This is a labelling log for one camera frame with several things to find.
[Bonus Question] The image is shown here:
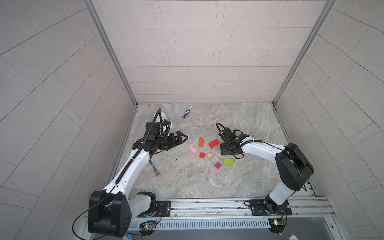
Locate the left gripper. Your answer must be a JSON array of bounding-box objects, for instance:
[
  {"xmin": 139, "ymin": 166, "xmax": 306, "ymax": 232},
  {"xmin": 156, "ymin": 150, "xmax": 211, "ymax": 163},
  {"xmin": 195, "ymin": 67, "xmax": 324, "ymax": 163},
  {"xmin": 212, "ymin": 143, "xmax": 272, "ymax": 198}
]
[{"xmin": 153, "ymin": 131, "xmax": 188, "ymax": 150}]

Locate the lime green block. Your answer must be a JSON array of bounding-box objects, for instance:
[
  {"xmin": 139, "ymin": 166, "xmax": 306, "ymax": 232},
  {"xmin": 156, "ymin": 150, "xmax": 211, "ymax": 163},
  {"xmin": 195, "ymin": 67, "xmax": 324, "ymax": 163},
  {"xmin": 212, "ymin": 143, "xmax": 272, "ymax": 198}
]
[{"xmin": 223, "ymin": 159, "xmax": 235, "ymax": 166}]

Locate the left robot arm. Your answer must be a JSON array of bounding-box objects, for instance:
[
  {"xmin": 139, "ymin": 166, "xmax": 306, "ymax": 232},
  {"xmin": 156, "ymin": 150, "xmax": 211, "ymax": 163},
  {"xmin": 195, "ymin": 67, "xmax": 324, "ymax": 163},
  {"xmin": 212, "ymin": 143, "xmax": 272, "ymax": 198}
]
[{"xmin": 88, "ymin": 122, "xmax": 188, "ymax": 238}]

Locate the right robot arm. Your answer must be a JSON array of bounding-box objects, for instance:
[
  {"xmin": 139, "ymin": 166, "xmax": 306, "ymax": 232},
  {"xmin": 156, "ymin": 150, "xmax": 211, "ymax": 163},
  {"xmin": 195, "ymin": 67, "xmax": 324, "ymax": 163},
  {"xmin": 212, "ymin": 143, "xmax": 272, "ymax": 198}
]
[{"xmin": 216, "ymin": 123, "xmax": 315, "ymax": 217}]

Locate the red arch block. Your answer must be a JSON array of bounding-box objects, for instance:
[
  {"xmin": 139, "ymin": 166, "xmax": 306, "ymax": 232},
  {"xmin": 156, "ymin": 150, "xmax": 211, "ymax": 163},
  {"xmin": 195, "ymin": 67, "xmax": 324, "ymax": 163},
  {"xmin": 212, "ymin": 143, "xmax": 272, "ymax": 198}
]
[{"xmin": 209, "ymin": 140, "xmax": 220, "ymax": 149}]

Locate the pink wood block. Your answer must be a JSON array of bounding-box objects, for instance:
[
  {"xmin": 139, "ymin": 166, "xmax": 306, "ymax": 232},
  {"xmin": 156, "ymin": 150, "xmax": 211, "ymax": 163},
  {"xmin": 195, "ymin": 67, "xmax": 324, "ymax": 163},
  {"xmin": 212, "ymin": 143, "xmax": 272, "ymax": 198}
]
[{"xmin": 188, "ymin": 146, "xmax": 198, "ymax": 155}]

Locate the orange wood block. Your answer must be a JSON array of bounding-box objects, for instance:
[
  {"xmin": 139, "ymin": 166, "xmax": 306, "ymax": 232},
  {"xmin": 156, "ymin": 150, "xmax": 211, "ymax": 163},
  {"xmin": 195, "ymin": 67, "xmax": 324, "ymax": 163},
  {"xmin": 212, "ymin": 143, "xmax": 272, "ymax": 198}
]
[{"xmin": 198, "ymin": 138, "xmax": 205, "ymax": 147}]

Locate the blue whiteboard marker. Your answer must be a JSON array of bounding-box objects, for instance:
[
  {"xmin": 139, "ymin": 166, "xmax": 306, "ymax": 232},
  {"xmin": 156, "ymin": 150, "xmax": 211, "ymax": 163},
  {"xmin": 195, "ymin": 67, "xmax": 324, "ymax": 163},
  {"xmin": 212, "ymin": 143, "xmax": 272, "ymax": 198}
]
[{"xmin": 183, "ymin": 106, "xmax": 193, "ymax": 119}]

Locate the magenta cube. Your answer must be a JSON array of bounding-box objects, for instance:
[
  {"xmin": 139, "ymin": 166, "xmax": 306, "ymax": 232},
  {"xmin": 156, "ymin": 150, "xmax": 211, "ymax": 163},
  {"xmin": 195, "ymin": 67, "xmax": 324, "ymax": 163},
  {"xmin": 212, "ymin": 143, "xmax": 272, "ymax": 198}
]
[{"xmin": 215, "ymin": 162, "xmax": 222, "ymax": 169}]

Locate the metal fork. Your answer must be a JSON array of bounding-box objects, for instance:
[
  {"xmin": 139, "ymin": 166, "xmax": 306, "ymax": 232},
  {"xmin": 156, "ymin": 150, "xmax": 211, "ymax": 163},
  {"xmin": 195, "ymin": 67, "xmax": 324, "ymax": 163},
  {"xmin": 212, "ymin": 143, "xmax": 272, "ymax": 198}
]
[{"xmin": 149, "ymin": 160, "xmax": 161, "ymax": 177}]

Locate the left controller board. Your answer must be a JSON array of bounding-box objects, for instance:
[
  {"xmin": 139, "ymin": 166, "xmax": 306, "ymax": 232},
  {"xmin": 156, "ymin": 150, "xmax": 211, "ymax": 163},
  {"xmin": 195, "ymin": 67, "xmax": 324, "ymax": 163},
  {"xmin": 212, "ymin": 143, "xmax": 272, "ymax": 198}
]
[{"xmin": 139, "ymin": 221, "xmax": 157, "ymax": 231}]

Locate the controller board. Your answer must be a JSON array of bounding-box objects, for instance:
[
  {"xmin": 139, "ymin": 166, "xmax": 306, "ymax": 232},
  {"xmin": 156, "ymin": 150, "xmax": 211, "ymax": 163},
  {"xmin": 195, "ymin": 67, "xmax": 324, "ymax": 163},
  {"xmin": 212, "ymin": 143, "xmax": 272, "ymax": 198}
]
[
  {"xmin": 268, "ymin": 218, "xmax": 286, "ymax": 234},
  {"xmin": 139, "ymin": 221, "xmax": 157, "ymax": 231}
]

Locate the right controller board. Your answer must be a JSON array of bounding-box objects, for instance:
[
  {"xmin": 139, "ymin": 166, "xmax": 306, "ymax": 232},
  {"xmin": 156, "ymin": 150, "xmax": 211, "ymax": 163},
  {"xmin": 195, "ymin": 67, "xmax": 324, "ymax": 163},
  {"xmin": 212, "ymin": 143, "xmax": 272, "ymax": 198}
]
[{"xmin": 268, "ymin": 218, "xmax": 286, "ymax": 234}]

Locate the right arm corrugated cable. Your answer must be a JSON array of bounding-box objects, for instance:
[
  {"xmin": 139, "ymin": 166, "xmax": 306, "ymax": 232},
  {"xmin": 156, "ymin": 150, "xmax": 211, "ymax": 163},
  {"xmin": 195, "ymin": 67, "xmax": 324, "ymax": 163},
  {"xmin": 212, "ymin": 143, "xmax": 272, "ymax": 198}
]
[{"xmin": 215, "ymin": 122, "xmax": 286, "ymax": 160}]

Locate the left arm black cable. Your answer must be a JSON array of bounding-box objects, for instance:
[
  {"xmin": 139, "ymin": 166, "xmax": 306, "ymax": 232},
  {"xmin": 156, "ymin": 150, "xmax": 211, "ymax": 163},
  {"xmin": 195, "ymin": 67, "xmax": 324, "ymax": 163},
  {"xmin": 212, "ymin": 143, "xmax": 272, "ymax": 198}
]
[{"xmin": 71, "ymin": 107, "xmax": 172, "ymax": 240}]

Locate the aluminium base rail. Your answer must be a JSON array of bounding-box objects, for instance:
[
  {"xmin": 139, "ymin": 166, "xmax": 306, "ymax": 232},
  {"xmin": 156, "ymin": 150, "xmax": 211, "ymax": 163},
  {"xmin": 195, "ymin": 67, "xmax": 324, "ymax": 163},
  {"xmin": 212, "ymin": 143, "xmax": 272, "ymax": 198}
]
[{"xmin": 161, "ymin": 196, "xmax": 336, "ymax": 221}]

